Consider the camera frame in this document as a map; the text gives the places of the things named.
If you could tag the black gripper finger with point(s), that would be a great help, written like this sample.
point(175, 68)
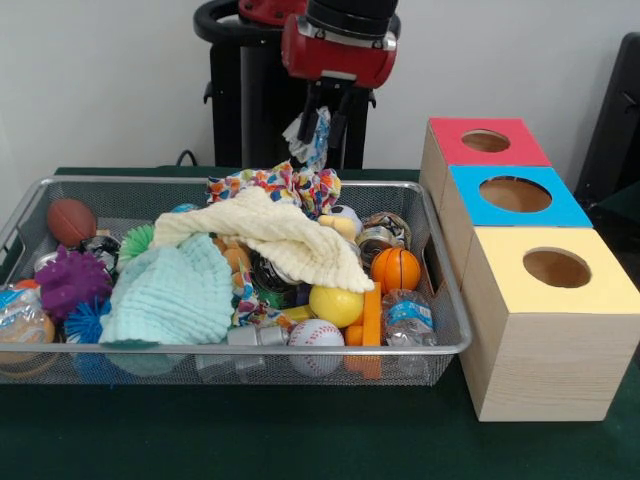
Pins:
point(342, 117)
point(309, 112)

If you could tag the purple spiky rubber toy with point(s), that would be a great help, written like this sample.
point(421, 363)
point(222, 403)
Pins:
point(75, 282)

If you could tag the orange toy basketball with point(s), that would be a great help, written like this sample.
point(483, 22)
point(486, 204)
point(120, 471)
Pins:
point(395, 270)

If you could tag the clear plastic bottle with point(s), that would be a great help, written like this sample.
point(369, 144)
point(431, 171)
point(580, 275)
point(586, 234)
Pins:
point(20, 312)

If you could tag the mint waffle cloth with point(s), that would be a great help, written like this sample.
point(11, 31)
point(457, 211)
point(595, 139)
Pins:
point(175, 295)

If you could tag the yellow ball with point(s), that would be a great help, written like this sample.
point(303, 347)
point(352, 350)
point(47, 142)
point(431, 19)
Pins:
point(335, 306)

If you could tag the red round robot base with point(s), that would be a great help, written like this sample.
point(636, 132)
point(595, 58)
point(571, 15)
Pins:
point(260, 10)

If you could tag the brown toy football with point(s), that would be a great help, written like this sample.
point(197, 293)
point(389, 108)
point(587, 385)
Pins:
point(71, 222)

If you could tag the cream waffle cloth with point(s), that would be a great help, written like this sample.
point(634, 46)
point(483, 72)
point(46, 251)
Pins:
point(280, 235)

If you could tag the crushed bottle with blue label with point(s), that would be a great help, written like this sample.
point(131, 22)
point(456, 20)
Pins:
point(320, 135)

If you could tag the black chair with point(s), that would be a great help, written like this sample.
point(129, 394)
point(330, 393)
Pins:
point(615, 125)

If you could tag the small clear water bottle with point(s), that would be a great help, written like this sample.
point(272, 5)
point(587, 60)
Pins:
point(407, 315)

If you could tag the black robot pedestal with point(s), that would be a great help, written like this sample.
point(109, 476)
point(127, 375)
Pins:
point(250, 100)

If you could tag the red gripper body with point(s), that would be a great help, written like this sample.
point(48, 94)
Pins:
point(337, 57)

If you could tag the silver mesh bin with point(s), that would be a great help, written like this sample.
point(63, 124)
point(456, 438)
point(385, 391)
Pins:
point(425, 367)

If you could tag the dark green side tablecloth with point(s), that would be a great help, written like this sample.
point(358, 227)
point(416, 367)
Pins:
point(622, 205)

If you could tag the wooden box with three holes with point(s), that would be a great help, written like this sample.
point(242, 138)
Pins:
point(540, 370)

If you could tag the colourful patterned cloth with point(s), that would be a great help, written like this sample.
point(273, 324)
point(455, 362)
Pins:
point(310, 187)

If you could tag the white toy baseball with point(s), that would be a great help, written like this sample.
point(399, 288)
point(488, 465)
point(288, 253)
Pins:
point(315, 334)

